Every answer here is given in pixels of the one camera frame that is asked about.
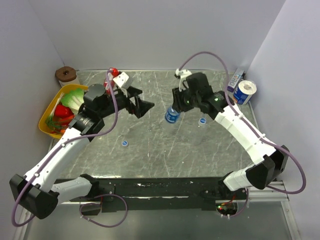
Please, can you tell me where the red flat box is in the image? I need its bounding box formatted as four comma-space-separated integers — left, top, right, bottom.
103, 70, 115, 95

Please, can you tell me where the silver white left wrist camera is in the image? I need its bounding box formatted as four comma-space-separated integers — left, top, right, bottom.
113, 72, 133, 90

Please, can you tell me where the blue Pocari bottle cap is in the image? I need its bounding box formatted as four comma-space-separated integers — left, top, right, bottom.
121, 140, 129, 147

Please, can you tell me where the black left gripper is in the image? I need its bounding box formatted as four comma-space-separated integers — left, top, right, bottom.
98, 85, 155, 119

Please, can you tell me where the red cable connector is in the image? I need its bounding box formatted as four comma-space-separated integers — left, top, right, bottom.
108, 67, 121, 78

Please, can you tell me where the wrapped toilet paper roll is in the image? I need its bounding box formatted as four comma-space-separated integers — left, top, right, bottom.
233, 80, 257, 105

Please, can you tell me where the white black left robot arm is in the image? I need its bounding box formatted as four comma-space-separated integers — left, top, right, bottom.
9, 84, 154, 219

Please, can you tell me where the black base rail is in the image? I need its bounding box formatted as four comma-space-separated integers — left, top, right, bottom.
71, 177, 247, 213

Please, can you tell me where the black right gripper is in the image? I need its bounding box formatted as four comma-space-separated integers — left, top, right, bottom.
172, 83, 201, 113

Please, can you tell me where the red toy pepper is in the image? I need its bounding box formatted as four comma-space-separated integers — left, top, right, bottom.
54, 104, 73, 119

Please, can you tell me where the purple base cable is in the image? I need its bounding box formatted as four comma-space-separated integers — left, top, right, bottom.
79, 193, 129, 228

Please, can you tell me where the brown lid white canister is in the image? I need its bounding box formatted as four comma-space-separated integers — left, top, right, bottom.
55, 66, 80, 87

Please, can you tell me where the blue label Pocari bottle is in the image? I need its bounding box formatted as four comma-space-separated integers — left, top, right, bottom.
164, 106, 180, 124

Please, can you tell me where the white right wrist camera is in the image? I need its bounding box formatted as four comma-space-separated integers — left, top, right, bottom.
174, 68, 192, 92

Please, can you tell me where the white green toy cabbage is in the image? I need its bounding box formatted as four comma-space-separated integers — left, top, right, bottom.
60, 88, 85, 114

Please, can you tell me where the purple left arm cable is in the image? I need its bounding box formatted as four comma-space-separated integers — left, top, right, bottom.
11, 70, 120, 228

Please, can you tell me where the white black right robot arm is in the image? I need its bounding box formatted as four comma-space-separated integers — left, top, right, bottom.
172, 69, 288, 200

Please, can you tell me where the yellow plastic basket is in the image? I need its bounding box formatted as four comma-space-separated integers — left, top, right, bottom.
38, 84, 88, 139

